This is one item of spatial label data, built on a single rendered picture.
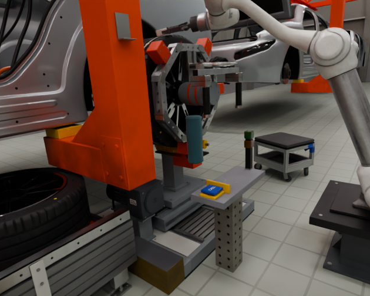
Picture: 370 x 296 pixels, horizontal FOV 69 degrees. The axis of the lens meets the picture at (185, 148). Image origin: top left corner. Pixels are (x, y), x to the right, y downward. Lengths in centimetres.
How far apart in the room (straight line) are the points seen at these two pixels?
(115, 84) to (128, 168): 33
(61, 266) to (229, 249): 75
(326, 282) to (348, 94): 86
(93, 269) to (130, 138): 56
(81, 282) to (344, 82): 127
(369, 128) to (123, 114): 93
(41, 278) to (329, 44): 129
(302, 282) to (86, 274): 96
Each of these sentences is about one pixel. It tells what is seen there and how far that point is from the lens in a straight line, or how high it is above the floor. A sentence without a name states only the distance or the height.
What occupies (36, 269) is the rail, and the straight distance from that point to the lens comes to 111.
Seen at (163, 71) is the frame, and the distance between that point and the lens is 141.
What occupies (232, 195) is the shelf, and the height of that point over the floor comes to 45.
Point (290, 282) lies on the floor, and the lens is 149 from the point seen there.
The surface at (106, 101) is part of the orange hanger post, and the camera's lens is 110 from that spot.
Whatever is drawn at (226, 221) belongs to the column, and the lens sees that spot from 135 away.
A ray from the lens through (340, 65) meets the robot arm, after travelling 118.
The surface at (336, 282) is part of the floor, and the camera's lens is 156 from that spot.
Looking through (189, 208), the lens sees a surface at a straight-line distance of 177.
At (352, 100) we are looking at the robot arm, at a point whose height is 83.
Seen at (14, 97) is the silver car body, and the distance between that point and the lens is 143.
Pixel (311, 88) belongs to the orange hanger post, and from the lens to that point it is 499.
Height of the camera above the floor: 97
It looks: 16 degrees down
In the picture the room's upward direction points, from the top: 3 degrees counter-clockwise
